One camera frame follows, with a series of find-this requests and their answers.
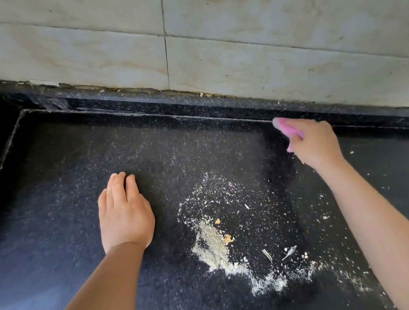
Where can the person's left hand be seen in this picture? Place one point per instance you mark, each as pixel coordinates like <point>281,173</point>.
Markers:
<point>126,218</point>

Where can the spill of pale powder crumbs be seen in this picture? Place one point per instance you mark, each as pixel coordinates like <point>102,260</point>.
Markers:
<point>213,246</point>

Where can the pink cleaning brush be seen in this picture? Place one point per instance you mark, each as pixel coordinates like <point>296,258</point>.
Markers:
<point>284,126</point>

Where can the person's left forearm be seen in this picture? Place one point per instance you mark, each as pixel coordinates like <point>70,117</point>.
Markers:
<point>102,296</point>

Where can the pale seed husk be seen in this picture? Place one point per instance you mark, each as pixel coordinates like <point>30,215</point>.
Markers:
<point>267,255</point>

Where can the person's left middle finger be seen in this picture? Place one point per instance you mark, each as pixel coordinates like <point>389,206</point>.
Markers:
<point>122,188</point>

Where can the person's right hand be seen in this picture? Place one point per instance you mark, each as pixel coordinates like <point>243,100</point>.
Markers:
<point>315,146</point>

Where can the person's right fingers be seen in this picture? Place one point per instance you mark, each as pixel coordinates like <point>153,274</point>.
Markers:
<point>298,140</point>

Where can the small grey dried scrap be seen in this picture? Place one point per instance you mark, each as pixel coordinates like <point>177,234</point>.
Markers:
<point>289,252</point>

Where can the person's right forearm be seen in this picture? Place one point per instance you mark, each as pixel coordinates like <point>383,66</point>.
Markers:
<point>385,236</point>

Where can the person's left little finger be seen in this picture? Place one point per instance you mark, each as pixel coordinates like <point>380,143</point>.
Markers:
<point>102,202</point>

